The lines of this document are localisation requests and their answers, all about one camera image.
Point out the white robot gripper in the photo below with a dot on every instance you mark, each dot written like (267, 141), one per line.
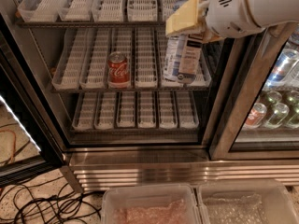
(226, 11)

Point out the closed glass fridge door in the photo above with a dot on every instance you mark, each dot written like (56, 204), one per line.
(254, 69)

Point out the steel fridge base grille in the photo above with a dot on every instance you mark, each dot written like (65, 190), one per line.
(106, 169)

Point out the open fridge door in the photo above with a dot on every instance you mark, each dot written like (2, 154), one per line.
(21, 108)

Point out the red Coca-Cola can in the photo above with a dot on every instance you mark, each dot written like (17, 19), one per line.
(118, 67)

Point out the blue silver energy can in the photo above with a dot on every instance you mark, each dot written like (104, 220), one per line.
(286, 61)

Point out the green can rear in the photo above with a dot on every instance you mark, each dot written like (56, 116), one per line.
(271, 97)

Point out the green can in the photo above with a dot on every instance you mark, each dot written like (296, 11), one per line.
(276, 114)
(271, 97)

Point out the red soda can behind glass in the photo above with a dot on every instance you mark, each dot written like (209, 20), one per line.
(256, 115)

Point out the green can front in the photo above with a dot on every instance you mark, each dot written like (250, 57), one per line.
(276, 114)

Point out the right clear plastic bin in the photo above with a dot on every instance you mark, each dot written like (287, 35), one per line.
(245, 202)

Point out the clear plastic bin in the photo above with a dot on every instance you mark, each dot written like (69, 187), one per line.
(150, 204)
(245, 202)

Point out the left clear plastic bin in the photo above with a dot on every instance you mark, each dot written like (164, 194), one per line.
(150, 204)

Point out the middle wire shelf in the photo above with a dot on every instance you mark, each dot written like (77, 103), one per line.
(83, 63)

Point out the wire shelf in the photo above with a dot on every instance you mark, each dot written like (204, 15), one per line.
(83, 63)
(154, 110)
(95, 11)

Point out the bottom wire shelf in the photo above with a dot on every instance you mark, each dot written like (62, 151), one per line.
(154, 110)

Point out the top wire shelf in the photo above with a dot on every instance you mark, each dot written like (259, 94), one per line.
(95, 11)

